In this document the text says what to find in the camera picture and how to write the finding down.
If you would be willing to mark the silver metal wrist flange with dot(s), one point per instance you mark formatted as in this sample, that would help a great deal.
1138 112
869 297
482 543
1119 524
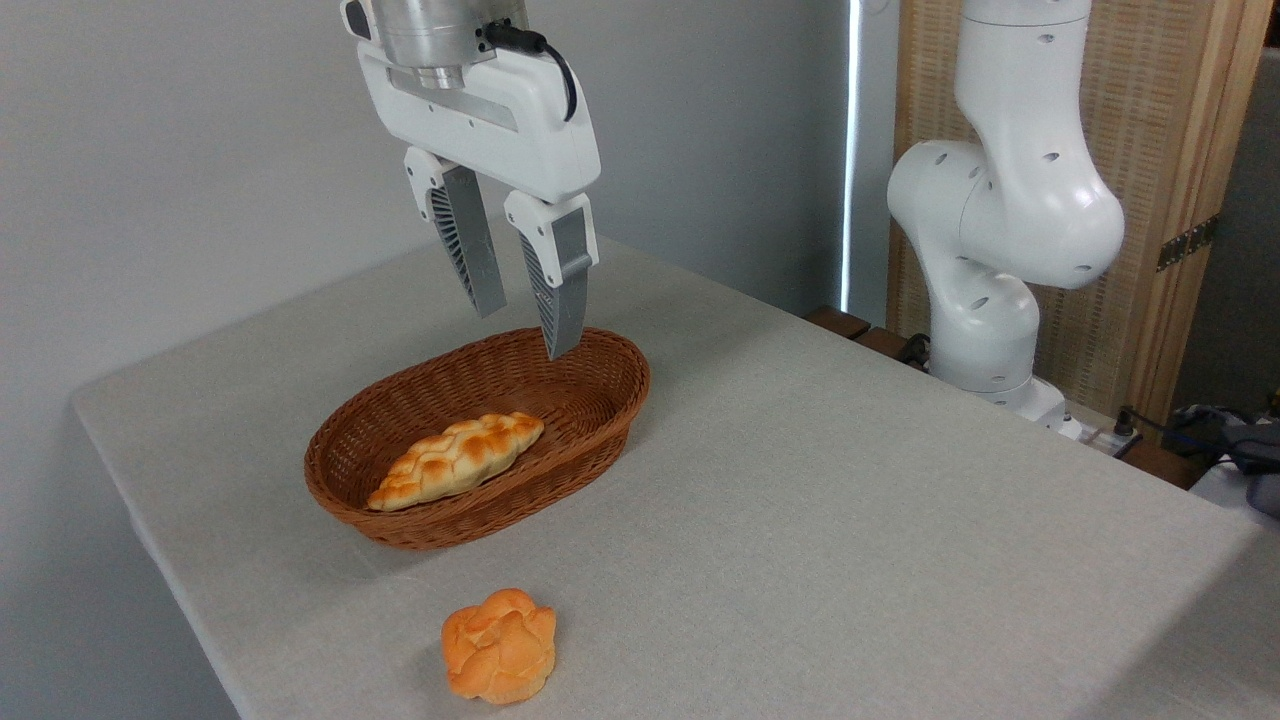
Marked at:
435 30

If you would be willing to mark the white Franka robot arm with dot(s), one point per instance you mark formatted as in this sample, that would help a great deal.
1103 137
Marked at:
1010 210

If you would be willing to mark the round orange bread bun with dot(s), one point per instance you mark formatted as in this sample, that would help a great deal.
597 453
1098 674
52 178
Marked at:
500 650

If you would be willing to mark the long braided bread loaf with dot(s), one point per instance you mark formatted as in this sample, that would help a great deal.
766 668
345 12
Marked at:
455 460

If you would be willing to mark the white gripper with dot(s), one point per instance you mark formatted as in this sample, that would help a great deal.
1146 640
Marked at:
520 125

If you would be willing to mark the brown wicker oval basket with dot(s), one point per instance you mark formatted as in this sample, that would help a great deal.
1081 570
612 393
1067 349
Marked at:
590 400

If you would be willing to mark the white power strip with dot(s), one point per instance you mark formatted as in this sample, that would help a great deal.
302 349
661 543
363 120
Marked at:
1095 437

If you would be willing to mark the light grey tablecloth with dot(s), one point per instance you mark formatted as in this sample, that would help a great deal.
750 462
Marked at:
850 520

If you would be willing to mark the dark cloth bundle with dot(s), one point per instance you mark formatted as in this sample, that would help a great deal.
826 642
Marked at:
1250 450

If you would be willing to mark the dark metal screen hinge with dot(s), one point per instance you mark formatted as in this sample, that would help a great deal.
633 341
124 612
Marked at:
1188 243

